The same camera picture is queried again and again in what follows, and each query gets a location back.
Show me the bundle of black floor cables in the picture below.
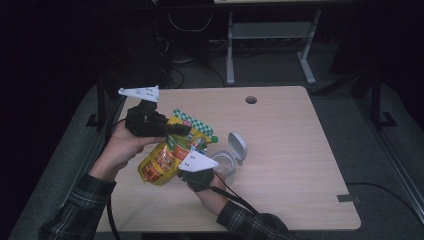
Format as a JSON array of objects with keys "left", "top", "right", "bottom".
[{"left": 159, "top": 63, "right": 228, "bottom": 89}]

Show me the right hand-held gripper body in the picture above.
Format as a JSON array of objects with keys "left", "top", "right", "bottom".
[{"left": 178, "top": 150, "right": 220, "bottom": 193}]

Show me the yellow spout pouch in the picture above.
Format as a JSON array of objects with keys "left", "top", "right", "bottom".
[{"left": 137, "top": 108, "right": 219, "bottom": 187}]

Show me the black metal stand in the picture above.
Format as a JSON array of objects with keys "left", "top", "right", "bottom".
[
  {"left": 369, "top": 66, "right": 398, "bottom": 129},
  {"left": 85, "top": 76, "right": 108, "bottom": 129}
]

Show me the clear container with white lid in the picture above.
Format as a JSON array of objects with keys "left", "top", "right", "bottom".
[{"left": 208, "top": 131, "right": 248, "bottom": 188}]

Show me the grey metal desk frame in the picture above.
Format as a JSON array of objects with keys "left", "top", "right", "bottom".
[{"left": 225, "top": 9, "right": 323, "bottom": 86}]

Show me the black floor cable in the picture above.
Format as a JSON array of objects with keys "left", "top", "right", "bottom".
[{"left": 346, "top": 182, "right": 424, "bottom": 221}]

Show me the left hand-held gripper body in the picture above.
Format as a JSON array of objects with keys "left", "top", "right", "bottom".
[{"left": 118, "top": 85, "right": 169, "bottom": 138}]

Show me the person's left hand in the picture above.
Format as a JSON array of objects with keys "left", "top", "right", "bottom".
[{"left": 89, "top": 122, "right": 167, "bottom": 182}]

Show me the white hanging cable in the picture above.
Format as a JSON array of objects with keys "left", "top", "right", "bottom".
[{"left": 167, "top": 11, "right": 214, "bottom": 33}]

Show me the person's right hand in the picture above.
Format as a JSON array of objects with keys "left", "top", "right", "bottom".
[{"left": 188, "top": 174, "right": 232, "bottom": 216}]

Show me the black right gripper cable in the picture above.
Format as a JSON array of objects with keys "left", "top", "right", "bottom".
[{"left": 208, "top": 171, "right": 259, "bottom": 214}]

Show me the grey tape strip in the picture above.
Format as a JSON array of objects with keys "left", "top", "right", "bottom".
[{"left": 337, "top": 194, "right": 361, "bottom": 204}]

